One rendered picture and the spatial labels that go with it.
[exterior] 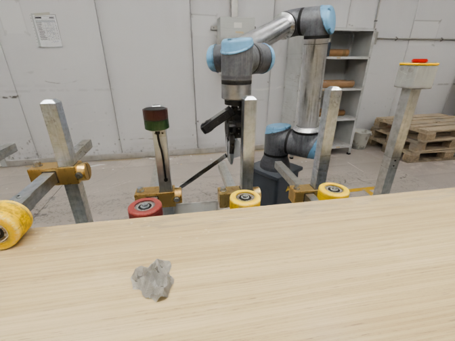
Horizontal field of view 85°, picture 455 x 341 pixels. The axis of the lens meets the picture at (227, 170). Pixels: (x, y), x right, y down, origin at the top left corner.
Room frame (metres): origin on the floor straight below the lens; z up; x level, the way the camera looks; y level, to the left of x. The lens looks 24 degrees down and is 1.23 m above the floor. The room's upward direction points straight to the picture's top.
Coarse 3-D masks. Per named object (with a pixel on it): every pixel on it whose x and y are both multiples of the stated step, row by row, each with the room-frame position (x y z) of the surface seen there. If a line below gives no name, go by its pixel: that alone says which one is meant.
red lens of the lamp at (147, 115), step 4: (144, 112) 0.60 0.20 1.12; (148, 112) 0.59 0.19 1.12; (152, 112) 0.59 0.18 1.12; (156, 112) 0.59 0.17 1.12; (160, 112) 0.60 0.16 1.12; (164, 112) 0.60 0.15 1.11; (144, 116) 0.60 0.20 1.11; (148, 116) 0.59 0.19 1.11; (152, 116) 0.59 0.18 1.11; (156, 116) 0.59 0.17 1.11; (160, 116) 0.60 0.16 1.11; (164, 116) 0.60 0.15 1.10; (168, 116) 0.62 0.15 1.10
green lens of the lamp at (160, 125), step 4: (144, 120) 0.60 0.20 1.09; (164, 120) 0.60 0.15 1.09; (168, 120) 0.62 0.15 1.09; (144, 124) 0.61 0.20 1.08; (148, 124) 0.59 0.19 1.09; (152, 124) 0.59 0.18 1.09; (156, 124) 0.59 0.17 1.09; (160, 124) 0.60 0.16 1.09; (164, 124) 0.60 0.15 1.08; (168, 124) 0.62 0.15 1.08; (148, 128) 0.59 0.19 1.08; (152, 128) 0.59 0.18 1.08; (156, 128) 0.59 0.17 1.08; (160, 128) 0.59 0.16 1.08; (164, 128) 0.60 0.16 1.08; (168, 128) 0.61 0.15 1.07
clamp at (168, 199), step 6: (156, 186) 0.68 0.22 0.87; (174, 186) 0.68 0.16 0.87; (144, 192) 0.65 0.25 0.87; (150, 192) 0.65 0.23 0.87; (156, 192) 0.65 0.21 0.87; (162, 192) 0.65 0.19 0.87; (168, 192) 0.65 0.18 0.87; (174, 192) 0.65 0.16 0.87; (180, 192) 0.66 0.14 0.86; (138, 198) 0.63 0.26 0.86; (162, 198) 0.64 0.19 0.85; (168, 198) 0.64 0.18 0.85; (174, 198) 0.65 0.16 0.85; (180, 198) 0.65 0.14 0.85; (162, 204) 0.64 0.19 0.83; (168, 204) 0.64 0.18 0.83; (174, 204) 0.65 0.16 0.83
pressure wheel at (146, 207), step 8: (136, 200) 0.54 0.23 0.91; (144, 200) 0.54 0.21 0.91; (152, 200) 0.54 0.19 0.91; (128, 208) 0.50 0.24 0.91; (136, 208) 0.51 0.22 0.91; (144, 208) 0.51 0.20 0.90; (152, 208) 0.50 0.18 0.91; (160, 208) 0.51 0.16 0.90; (136, 216) 0.48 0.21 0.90; (144, 216) 0.48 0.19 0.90; (152, 216) 0.49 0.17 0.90
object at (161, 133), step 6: (144, 108) 0.62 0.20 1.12; (150, 108) 0.62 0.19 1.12; (156, 108) 0.62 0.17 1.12; (162, 108) 0.62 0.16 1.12; (150, 120) 0.59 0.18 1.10; (156, 120) 0.59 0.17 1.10; (156, 132) 0.61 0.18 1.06; (162, 132) 0.65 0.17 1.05; (162, 156) 0.64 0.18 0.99; (162, 162) 0.64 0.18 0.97
